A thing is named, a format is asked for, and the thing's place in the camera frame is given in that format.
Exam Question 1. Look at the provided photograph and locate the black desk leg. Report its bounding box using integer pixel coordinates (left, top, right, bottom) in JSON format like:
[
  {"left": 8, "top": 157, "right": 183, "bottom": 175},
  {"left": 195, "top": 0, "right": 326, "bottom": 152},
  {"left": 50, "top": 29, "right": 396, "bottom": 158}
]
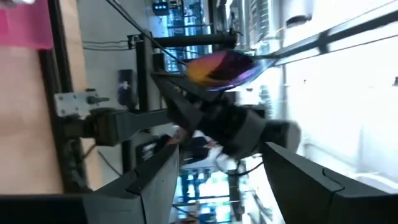
[{"left": 127, "top": 32, "right": 239, "bottom": 113}]

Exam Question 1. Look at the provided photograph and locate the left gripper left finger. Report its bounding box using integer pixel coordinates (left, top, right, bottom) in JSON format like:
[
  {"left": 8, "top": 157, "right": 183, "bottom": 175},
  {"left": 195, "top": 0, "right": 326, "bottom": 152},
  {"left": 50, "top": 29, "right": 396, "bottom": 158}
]
[{"left": 83, "top": 144, "right": 181, "bottom": 224}]

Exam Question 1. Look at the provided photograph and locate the metal table bracket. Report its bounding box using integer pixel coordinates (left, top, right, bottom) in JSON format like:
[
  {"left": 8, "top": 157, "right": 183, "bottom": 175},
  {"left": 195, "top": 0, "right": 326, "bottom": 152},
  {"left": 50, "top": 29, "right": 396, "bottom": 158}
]
[{"left": 54, "top": 90, "right": 110, "bottom": 119}]

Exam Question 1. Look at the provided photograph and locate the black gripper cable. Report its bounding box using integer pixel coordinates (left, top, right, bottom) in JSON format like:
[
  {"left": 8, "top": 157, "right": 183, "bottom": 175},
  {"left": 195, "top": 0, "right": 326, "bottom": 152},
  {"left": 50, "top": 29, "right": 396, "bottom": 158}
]
[{"left": 214, "top": 152, "right": 265, "bottom": 177}]

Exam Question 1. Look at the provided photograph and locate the black table frame rail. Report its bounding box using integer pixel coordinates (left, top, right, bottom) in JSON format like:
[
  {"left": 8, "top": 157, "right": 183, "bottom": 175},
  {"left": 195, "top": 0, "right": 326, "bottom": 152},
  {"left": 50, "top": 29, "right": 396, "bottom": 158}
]
[{"left": 39, "top": 0, "right": 90, "bottom": 194}]

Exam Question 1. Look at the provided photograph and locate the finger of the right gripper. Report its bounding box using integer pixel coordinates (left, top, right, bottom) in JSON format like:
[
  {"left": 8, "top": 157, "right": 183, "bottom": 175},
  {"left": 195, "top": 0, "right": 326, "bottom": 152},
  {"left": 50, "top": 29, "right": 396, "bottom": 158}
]
[
  {"left": 151, "top": 74, "right": 203, "bottom": 131},
  {"left": 174, "top": 77, "right": 224, "bottom": 106}
]

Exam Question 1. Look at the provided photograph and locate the grey overhead rig bar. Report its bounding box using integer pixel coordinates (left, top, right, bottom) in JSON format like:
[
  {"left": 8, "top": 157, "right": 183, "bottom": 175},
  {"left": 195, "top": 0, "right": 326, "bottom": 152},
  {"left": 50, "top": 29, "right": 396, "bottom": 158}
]
[{"left": 248, "top": 11, "right": 398, "bottom": 66}]

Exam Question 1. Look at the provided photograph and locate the person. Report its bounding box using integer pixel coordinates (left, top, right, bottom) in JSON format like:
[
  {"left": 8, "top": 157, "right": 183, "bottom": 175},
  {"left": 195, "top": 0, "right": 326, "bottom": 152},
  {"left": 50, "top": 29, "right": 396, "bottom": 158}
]
[{"left": 169, "top": 128, "right": 219, "bottom": 164}]

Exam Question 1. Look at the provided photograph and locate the rainbow metal spoon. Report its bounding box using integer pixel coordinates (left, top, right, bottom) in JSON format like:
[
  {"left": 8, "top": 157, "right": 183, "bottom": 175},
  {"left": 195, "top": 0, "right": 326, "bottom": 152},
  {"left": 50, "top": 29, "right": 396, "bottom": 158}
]
[{"left": 185, "top": 49, "right": 276, "bottom": 93}]

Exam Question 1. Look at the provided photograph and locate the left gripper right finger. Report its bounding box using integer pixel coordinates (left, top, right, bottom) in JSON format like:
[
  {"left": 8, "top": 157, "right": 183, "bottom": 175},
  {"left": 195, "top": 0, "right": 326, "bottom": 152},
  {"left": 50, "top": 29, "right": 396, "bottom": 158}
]
[{"left": 262, "top": 141, "right": 383, "bottom": 224}]

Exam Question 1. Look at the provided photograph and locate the dark hanging cable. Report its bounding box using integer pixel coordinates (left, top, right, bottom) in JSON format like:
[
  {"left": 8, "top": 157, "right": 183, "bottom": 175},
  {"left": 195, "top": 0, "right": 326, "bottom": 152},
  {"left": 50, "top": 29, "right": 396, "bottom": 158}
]
[{"left": 105, "top": 0, "right": 187, "bottom": 67}]

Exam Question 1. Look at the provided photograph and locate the red plastic tray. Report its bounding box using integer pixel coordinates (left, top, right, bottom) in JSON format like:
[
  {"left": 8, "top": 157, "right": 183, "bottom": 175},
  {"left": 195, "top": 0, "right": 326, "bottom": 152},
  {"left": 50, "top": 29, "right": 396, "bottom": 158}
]
[{"left": 0, "top": 0, "right": 54, "bottom": 51}]

